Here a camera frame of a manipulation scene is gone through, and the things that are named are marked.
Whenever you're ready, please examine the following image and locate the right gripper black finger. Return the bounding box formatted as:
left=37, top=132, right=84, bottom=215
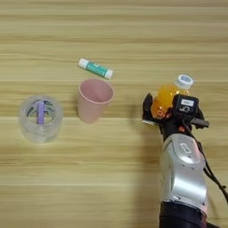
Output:
left=196, top=107, right=207, bottom=122
left=142, top=92, right=155, bottom=122

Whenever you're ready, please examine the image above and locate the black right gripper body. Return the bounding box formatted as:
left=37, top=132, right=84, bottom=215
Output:
left=141, top=111, right=210, bottom=142

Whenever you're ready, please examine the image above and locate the orange juice bottle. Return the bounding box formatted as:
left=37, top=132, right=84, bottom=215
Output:
left=150, top=74, right=195, bottom=120

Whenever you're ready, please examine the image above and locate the pink plastic cup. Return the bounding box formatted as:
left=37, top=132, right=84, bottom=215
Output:
left=77, top=77, right=115, bottom=125

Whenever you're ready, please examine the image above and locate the clear tape roll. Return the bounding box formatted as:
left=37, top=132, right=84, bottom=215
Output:
left=19, top=94, right=64, bottom=144

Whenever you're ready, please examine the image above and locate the small black box, white label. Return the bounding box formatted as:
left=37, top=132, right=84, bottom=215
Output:
left=172, top=94, right=200, bottom=121

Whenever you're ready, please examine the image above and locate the green and white glue stick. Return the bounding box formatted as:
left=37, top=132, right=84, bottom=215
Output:
left=77, top=57, right=115, bottom=81

